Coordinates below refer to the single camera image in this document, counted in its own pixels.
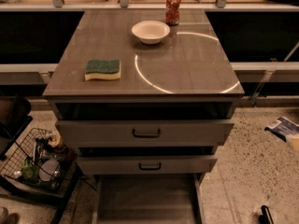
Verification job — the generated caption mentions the crushed red soda can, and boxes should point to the crushed red soda can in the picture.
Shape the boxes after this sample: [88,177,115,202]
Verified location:
[165,0,181,25]

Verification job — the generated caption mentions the green item in basket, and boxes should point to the green item in basket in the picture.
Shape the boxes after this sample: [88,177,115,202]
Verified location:
[21,158,39,182]

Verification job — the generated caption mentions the blue rxbar blueberry bar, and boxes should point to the blue rxbar blueberry bar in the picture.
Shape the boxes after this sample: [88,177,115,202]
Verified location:
[264,117,299,142]

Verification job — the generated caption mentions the white bowl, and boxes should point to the white bowl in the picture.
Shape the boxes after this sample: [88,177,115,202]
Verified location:
[132,21,170,45]

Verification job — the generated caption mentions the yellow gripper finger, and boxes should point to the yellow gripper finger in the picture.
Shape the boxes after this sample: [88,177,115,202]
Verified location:
[286,134,299,151]

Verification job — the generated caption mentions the black object on floor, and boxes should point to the black object on floor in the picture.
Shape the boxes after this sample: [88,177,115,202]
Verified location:
[258,205,274,224]

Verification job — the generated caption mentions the green yellow sponge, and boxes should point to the green yellow sponge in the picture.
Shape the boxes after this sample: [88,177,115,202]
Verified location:
[84,60,121,81]

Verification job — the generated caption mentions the top grey drawer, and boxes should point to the top grey drawer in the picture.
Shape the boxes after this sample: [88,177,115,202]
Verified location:
[56,119,234,147]

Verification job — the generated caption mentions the grey drawer cabinet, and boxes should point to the grey drawer cabinet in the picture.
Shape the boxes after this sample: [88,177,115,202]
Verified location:
[42,8,246,224]

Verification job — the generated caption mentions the black wire basket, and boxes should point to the black wire basket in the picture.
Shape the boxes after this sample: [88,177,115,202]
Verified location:
[0,128,81,224]

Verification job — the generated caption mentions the white round item in basket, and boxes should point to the white round item in basket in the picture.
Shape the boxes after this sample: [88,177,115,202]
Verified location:
[39,159,60,181]

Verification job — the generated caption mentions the bottom grey drawer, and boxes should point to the bottom grey drawer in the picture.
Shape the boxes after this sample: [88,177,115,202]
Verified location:
[92,175,206,224]

